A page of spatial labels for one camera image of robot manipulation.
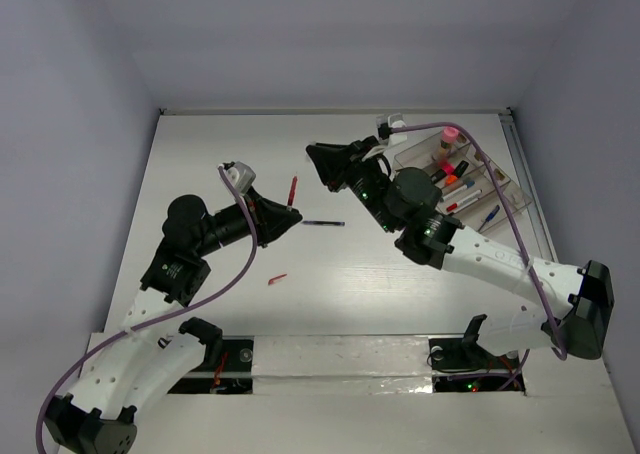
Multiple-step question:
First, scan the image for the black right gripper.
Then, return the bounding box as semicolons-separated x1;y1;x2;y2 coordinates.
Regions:
308;135;399;233

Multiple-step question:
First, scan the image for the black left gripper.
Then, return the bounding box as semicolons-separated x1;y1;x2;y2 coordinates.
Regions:
195;185;301;256

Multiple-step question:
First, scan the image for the red gel pen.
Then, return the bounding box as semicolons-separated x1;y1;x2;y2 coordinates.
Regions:
286;175;298;210

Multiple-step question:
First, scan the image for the purple gel pen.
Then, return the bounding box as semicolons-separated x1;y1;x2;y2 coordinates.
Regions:
302;220;346;227

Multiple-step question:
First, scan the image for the pink cap black highlighter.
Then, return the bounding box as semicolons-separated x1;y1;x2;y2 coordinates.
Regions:
430;159;455;184

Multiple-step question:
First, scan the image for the pink cap sticker bottle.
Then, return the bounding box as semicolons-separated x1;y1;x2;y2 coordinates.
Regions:
437;126;459;159

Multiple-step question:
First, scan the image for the red cap white marker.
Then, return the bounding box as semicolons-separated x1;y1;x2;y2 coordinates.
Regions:
446;189;483;212

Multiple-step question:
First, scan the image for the orange cap black highlighter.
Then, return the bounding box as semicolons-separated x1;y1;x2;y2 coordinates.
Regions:
445;160;469;186

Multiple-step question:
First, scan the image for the blue cap white marker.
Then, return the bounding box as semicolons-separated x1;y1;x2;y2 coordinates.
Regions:
442;179;476;199

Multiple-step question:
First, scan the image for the blue ballpoint pen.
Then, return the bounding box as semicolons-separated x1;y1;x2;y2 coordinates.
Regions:
478;205;501;232

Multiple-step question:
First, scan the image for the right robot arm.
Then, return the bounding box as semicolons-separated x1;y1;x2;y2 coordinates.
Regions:
306;137;614;366

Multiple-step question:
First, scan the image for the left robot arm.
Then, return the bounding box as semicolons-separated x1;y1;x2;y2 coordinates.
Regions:
36;188;302;453

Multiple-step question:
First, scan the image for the red pen cap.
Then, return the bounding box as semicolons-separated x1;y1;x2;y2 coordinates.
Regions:
267;274;288;286

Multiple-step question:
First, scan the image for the clear acrylic organizer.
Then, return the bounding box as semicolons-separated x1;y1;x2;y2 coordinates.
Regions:
393;128;531;234

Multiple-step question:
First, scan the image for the white foam front board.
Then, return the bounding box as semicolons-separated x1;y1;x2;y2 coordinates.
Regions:
131;336;634;453

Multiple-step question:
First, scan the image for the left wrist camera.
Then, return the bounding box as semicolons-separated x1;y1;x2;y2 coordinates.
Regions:
220;161;256;195

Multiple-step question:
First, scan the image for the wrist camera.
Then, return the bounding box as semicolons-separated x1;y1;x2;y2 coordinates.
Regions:
220;161;256;195
376;113;407;142

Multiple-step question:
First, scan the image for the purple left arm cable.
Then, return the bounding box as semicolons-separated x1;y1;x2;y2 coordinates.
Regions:
35;166;261;454

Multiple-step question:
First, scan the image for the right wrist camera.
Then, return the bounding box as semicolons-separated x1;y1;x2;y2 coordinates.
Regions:
376;113;407;142

